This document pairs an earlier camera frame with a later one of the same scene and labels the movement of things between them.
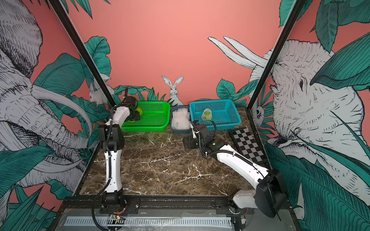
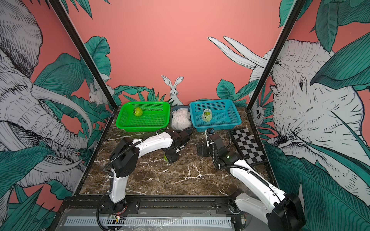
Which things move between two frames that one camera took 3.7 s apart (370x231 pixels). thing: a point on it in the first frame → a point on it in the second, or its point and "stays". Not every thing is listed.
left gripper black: [137, 116] → [172, 159]
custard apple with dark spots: [206, 116] stays
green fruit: [206, 115] stays
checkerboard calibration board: [248, 146] stays
